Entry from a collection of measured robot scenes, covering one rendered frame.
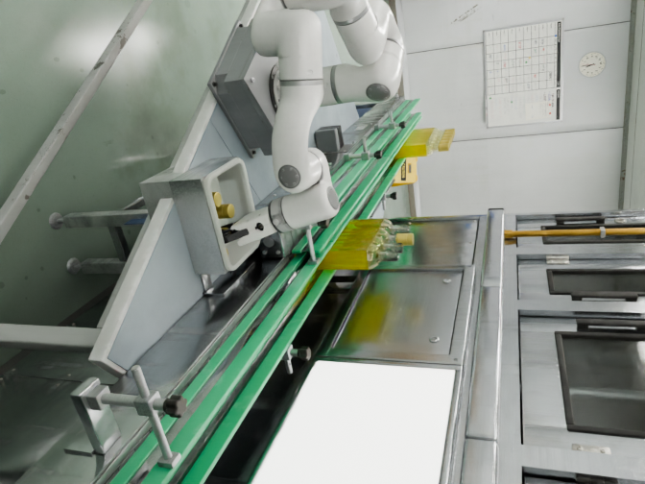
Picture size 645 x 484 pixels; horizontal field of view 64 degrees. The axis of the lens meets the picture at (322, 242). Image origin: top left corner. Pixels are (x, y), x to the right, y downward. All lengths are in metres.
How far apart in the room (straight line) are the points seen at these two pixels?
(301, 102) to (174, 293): 0.48
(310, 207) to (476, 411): 0.50
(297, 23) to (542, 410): 0.87
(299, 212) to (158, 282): 0.32
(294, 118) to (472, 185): 6.54
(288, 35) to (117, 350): 0.65
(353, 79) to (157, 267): 0.62
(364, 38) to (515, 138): 6.14
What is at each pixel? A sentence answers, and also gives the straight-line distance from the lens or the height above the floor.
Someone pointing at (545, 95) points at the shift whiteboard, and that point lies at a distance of 7.16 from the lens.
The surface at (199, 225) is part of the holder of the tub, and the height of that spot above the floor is 0.79.
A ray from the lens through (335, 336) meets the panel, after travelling 1.29.
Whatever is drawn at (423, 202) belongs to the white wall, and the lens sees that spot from 7.60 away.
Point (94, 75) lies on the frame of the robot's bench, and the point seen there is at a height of 0.19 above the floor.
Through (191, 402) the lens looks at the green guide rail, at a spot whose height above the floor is 0.91.
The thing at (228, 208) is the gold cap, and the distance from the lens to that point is 1.20.
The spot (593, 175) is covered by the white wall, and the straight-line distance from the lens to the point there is 7.48.
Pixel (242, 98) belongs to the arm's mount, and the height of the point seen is 0.82.
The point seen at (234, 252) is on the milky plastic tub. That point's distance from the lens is 1.23.
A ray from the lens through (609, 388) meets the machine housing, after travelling 1.21.
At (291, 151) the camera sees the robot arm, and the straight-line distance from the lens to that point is 0.98.
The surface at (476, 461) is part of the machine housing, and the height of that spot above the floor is 1.36.
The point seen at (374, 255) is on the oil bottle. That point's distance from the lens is 1.34.
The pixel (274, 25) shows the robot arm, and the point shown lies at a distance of 1.03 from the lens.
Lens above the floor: 1.43
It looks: 20 degrees down
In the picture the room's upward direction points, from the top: 89 degrees clockwise
